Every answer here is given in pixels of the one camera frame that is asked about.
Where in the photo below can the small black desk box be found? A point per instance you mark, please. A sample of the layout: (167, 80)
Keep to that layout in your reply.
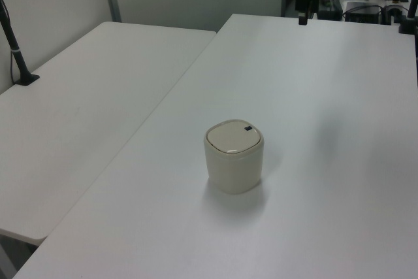
(330, 9)

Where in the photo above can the black clamped camera pole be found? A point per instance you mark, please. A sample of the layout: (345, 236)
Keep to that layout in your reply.
(409, 21)

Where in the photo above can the black camera pole with base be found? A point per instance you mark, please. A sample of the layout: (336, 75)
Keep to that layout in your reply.
(14, 52)

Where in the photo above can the white side table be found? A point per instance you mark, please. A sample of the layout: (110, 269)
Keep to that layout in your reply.
(81, 112)

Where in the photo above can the beige trash bin with lid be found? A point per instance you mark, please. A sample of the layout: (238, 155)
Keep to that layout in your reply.
(233, 168)

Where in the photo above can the black electronics box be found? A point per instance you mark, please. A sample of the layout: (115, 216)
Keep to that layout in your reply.
(362, 12)

